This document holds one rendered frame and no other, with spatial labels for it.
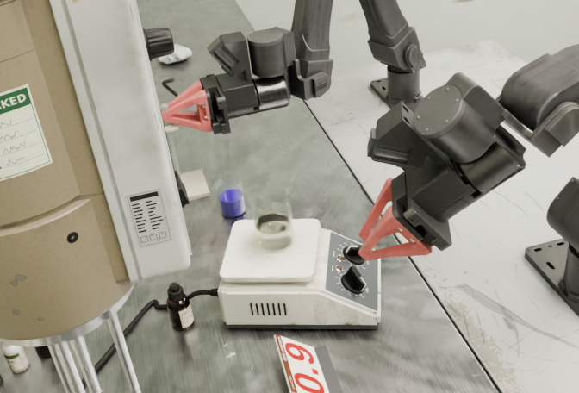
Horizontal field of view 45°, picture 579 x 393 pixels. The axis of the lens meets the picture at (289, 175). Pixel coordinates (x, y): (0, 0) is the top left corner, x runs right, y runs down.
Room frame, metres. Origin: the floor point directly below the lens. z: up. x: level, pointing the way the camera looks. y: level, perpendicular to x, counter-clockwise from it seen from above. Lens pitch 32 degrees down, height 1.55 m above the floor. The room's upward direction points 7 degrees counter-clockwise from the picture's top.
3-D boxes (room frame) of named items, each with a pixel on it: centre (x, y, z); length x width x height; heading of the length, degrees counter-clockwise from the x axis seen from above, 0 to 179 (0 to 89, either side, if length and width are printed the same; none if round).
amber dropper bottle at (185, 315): (0.69, 0.16, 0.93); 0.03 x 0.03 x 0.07
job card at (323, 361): (0.57, 0.00, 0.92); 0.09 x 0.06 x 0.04; 9
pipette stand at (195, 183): (1.02, 0.18, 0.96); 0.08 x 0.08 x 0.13; 12
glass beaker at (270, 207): (0.73, 0.03, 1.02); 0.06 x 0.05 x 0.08; 6
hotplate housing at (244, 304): (0.72, 0.01, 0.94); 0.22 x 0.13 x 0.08; 80
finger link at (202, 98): (1.03, 0.15, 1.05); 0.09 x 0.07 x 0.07; 102
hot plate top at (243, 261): (0.72, 0.03, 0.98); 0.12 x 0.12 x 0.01; 80
